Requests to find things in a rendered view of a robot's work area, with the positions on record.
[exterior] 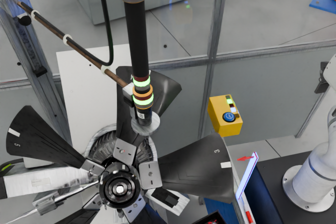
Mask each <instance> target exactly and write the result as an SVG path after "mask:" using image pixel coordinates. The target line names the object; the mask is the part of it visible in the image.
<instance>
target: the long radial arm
mask: <svg viewBox="0 0 336 224"><path fill-rule="evenodd" d="M93 176H94V175H93V174H91V173H89V172H87V171H85V170H83V169H81V168H80V169H76V168H74V167H71V166H67V165H63V164H59V163H54V164H50V165H44V166H38V167H31V168H26V167H25V164H24V163H22V164H16V165H15V166H14V167H13V168H12V169H11V170H10V171H9V172H7V173H6V174H5V175H4V176H3V180H4V184H5V189H6V194H7V197H8V198H10V197H16V196H22V195H28V194H33V193H39V192H45V191H51V190H57V189H62V188H68V187H74V186H80V185H85V184H91V183H93V182H94V180H95V178H92V177H93Z"/></svg>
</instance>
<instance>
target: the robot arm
mask: <svg viewBox="0 0 336 224"><path fill-rule="evenodd" d="M320 69H321V70H320V71H319V72H320V78H319V79H318V80H319V84H318V86H317V87H316V89H315V91H314V93H315V94H320V93H325V92H326V90H327V89H328V87H329V85H330V86H331V87H332V88H333V90H334V91H335V92H336V53H335V54H334V56H333V57H332V58H331V60H330V61H322V62H321V63H320ZM327 129H328V142H323V143H320V144H319V145H317V146H316V147H315V148H314V149H313V151H312V152H311V153H310V155H309V156H308V158H307V159H306V161H305V162H304V163H303V165H296V166H293V167H291V168H289V169H288V170H287V171H286V172H285V174H284V176H283V179H282V186H283V190H284V192H285V194H286V196H287V197H288V199H289V200H290V201H291V202H292V203H293V204H294V205H295V206H297V207H298V208H300V209H302V210H304V211H307V212H311V213H321V212H324V211H326V210H327V209H329V208H330V207H331V205H332V204H333V202H334V199H335V192H334V186H335V185H336V104H335V105H334V106H333V107H332V108H331V109H330V111H329V113H328V116H327Z"/></svg>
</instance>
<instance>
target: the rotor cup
mask: <svg viewBox="0 0 336 224"><path fill-rule="evenodd" d="M139 164H140V161H139V160H138V159H137V158H135V164H134V166H132V165H127V164H125V163H123V162H122V161H120V160H118V159H116V158H114V156H113V153H112V154H110V155H108V156H107V157H106V158H105V159H104V160H103V161H102V162H101V165H103V166H105V167H106V168H105V170H104V171H103V172H102V173H101V174H100V175H99V176H98V182H99V195H100V198H101V200H102V201H103V202H104V203H105V204H106V205H107V206H109V207H111V208H113V209H124V208H127V207H129V206H131V205H132V204H133V203H135V201H136V200H137V199H138V197H139V195H140V192H141V181H140V180H141V178H140V170H139ZM123 165H125V169H123ZM101 177H102V180H101ZM118 186H122V187H123V192H121V193H118V192H117V187H118Z"/></svg>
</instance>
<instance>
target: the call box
mask: <svg viewBox="0 0 336 224"><path fill-rule="evenodd" d="M228 95H229V96H230V99H231V101H232V103H228V101H227V100H230V99H226V96H228ZM229 104H233V105H234V107H230V106H229ZM231 108H235V110H236V111H234V112H232V110H231ZM207 111H208V114H209V117H210V119H211V122H212V125H213V128H214V130H215V132H216V133H219V134H220V136H221V137H227V136H233V135H239V134H240V130H241V127H242V124H243V121H242V119H241V116H240V114H239V112H238V110H237V108H236V105H235V103H234V101H233V99H232V96H231V95H230V94H227V95H221V96H214V97H210V98H209V101H208V107H207ZM225 113H232V114H233V115H234V114H239V117H237V118H236V117H235V115H234V119H233V120H232V121H227V120H225V118H224V116H225Z"/></svg>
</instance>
